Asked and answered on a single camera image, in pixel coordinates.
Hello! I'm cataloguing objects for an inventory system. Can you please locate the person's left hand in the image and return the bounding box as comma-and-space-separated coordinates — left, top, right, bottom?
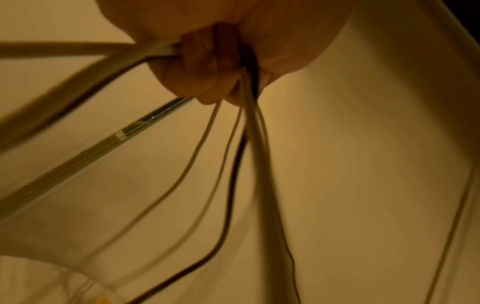
95, 0, 358, 106

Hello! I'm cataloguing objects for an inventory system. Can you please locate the slotted metal wall rail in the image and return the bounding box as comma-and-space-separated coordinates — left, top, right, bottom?
0, 96, 196, 224

